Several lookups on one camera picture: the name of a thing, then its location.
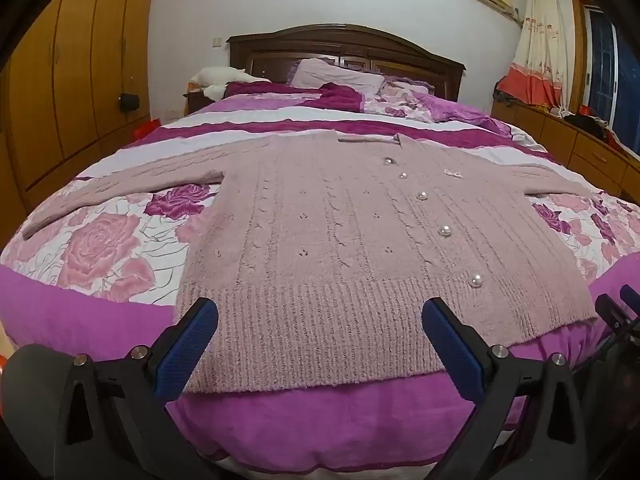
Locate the dark wooden headboard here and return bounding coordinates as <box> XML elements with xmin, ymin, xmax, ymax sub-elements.
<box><xmin>226</xmin><ymin>23</ymin><xmax>467</xmax><ymax>103</ymax></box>

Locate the wooden nightstand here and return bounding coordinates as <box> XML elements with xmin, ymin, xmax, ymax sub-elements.
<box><xmin>183</xmin><ymin>87</ymin><xmax>217</xmax><ymax>114</ymax></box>

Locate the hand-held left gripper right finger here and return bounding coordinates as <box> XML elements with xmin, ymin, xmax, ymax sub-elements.
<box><xmin>421</xmin><ymin>297</ymin><xmax>598</xmax><ymax>480</ymax></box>

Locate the lavender pillow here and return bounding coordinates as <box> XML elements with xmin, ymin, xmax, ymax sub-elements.
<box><xmin>290</xmin><ymin>58</ymin><xmax>387</xmax><ymax>94</ymax></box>

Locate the floral magenta bedspread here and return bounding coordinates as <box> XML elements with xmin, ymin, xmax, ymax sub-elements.
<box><xmin>0</xmin><ymin>87</ymin><xmax>640</xmax><ymax>476</ymax></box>

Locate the purple floral quilt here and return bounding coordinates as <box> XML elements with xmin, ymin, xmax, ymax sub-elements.
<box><xmin>364</xmin><ymin>76</ymin><xmax>507</xmax><ymax>137</ymax></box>

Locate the folded magenta blanket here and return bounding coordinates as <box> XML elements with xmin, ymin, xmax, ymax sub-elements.
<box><xmin>223</xmin><ymin>81</ymin><xmax>366</xmax><ymax>112</ymax></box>

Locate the window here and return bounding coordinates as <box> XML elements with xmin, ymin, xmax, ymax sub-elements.
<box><xmin>581</xmin><ymin>4</ymin><xmax>640</xmax><ymax>157</ymax></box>

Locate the red bag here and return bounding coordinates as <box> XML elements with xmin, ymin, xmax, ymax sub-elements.
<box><xmin>132</xmin><ymin>118</ymin><xmax>161</xmax><ymax>141</ymax></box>

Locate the dark clothes pile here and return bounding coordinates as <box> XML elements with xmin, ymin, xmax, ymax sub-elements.
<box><xmin>564</xmin><ymin>112</ymin><xmax>609</xmax><ymax>139</ymax></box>

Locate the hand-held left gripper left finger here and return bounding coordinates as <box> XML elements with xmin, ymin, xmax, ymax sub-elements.
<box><xmin>54</xmin><ymin>298</ymin><xmax>219</xmax><ymax>480</ymax></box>

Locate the cream and orange curtain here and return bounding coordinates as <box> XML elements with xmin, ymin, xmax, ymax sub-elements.
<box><xmin>496</xmin><ymin>0</ymin><xmax>574</xmax><ymax>112</ymax></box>

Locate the wooden wardrobe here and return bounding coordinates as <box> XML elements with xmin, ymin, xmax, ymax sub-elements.
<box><xmin>0</xmin><ymin>0</ymin><xmax>160</xmax><ymax>223</ymax></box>

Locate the white plush toy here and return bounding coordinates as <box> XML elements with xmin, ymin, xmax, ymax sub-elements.
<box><xmin>189</xmin><ymin>66</ymin><xmax>272</xmax><ymax>99</ymax></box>

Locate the pink knitted sweater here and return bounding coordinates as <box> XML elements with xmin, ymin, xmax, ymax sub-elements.
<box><xmin>22</xmin><ymin>130</ymin><xmax>606</xmax><ymax>395</ymax></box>

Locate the low wooden cabinet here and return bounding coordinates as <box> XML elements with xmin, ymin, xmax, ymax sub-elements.
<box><xmin>491</xmin><ymin>96</ymin><xmax>640</xmax><ymax>204</ymax></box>

